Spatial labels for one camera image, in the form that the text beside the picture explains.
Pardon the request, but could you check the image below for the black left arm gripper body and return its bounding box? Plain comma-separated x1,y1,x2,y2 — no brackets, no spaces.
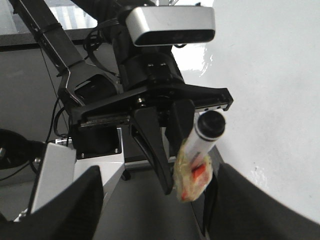
58,61,233,130

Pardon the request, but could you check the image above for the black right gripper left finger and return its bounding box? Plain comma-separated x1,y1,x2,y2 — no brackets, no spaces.
0,165,104,240

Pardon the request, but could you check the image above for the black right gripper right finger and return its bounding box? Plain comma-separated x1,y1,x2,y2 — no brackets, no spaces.
207,163,320,240

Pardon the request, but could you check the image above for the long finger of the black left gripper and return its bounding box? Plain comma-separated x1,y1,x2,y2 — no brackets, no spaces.
130,107,173,195

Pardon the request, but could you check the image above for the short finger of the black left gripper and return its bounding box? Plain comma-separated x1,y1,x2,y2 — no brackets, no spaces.
165,99,195,156

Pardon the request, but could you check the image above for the black and white whiteboard marker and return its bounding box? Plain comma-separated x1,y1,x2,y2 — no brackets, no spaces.
173,110,226,203

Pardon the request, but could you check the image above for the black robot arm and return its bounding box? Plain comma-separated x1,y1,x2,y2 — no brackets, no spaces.
0,0,320,240

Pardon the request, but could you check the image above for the black robot base joint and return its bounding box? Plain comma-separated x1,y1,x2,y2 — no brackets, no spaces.
0,128,46,170

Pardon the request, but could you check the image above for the silver aluminium stand frame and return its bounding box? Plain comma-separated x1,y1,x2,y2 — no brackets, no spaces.
14,128,151,222

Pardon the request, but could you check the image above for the silver depth camera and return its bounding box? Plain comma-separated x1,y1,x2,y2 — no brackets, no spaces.
125,5,216,47

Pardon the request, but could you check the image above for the white whiteboard with metal frame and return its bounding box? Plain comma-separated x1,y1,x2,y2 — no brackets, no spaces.
173,0,320,223

